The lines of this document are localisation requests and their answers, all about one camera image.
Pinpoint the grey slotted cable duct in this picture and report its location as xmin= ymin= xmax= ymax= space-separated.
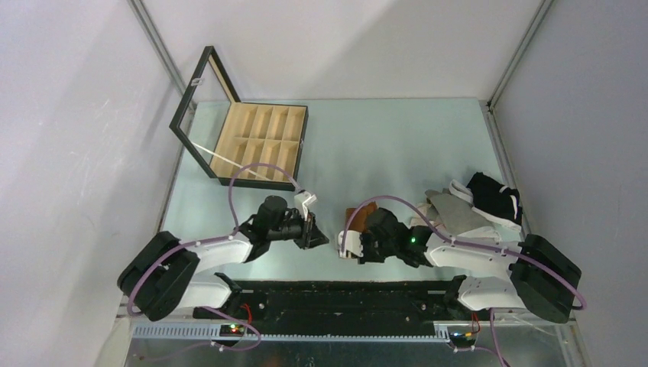
xmin=132 ymin=323 xmax=450 ymax=343

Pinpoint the left controller board with leds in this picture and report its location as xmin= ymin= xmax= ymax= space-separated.
xmin=219 ymin=323 xmax=247 ymax=337

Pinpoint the orange-brown underwear with cream waistband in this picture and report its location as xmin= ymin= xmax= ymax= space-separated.
xmin=348 ymin=202 xmax=378 ymax=234

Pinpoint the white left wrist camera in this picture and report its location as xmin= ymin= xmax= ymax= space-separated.
xmin=293 ymin=190 xmax=317 ymax=219

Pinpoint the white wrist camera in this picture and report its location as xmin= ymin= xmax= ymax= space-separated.
xmin=293 ymin=190 xmax=317 ymax=219
xmin=338 ymin=230 xmax=364 ymax=258

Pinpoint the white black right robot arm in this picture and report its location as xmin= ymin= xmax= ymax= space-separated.
xmin=339 ymin=208 xmax=585 ymax=323

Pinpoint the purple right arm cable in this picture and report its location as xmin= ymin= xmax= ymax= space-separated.
xmin=340 ymin=195 xmax=588 ymax=311

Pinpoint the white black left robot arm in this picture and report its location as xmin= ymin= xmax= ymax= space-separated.
xmin=117 ymin=190 xmax=329 ymax=321

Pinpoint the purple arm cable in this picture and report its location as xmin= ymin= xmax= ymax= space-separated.
xmin=126 ymin=163 xmax=305 ymax=317
xmin=340 ymin=195 xmax=588 ymax=311

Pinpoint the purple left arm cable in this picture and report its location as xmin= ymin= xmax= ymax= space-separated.
xmin=126 ymin=163 xmax=305 ymax=317

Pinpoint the controller board with leds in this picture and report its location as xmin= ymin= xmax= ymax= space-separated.
xmin=219 ymin=323 xmax=247 ymax=337
xmin=449 ymin=332 xmax=479 ymax=349

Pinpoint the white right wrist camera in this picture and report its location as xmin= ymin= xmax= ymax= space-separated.
xmin=338 ymin=230 xmax=364 ymax=258

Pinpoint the right controller board with leds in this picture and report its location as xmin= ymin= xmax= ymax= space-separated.
xmin=449 ymin=332 xmax=479 ymax=349

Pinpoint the black divided storage box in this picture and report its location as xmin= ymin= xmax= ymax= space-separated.
xmin=170 ymin=46 xmax=309 ymax=191

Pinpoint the cream lid ribbon strap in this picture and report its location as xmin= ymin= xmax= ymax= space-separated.
xmin=192 ymin=141 xmax=269 ymax=180

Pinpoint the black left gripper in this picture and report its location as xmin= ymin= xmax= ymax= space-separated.
xmin=268 ymin=207 xmax=329 ymax=250

